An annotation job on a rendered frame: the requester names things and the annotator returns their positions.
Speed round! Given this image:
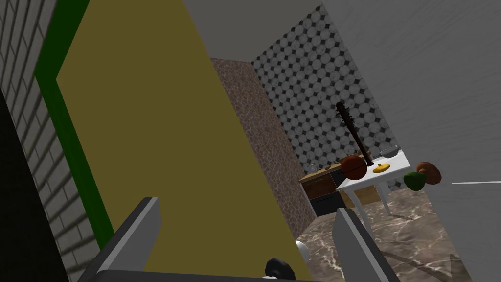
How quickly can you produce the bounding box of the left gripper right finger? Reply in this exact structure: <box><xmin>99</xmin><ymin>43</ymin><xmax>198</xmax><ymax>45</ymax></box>
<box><xmin>331</xmin><ymin>208</ymin><xmax>401</xmax><ymax>282</ymax></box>

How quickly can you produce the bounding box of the black and white door knob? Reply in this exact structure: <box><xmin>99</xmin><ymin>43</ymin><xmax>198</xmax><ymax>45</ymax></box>
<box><xmin>264</xmin><ymin>240</ymin><xmax>310</xmax><ymax>281</ymax></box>

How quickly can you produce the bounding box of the brown wooden cabinet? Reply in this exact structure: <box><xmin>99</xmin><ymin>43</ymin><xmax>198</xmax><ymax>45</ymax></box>
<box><xmin>299</xmin><ymin>160</ymin><xmax>387</xmax><ymax>218</ymax></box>

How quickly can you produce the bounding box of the olive yellow door leaf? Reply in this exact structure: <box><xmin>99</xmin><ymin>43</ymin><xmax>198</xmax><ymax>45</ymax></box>
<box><xmin>56</xmin><ymin>0</ymin><xmax>314</xmax><ymax>281</ymax></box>

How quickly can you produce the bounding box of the white table with things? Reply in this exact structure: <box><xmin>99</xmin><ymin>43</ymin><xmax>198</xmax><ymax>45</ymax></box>
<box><xmin>335</xmin><ymin>101</ymin><xmax>412</xmax><ymax>239</ymax></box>

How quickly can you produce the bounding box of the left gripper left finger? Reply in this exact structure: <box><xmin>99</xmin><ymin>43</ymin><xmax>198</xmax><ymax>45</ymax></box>
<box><xmin>76</xmin><ymin>197</ymin><xmax>162</xmax><ymax>282</ymax></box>

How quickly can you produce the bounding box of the green round object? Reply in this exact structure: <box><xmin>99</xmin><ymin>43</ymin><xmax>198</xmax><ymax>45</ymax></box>
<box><xmin>403</xmin><ymin>171</ymin><xmax>427</xmax><ymax>192</ymax></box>

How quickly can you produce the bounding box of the orange brown round object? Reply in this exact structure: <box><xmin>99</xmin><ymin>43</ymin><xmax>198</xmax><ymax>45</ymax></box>
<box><xmin>416</xmin><ymin>161</ymin><xmax>443</xmax><ymax>186</ymax></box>

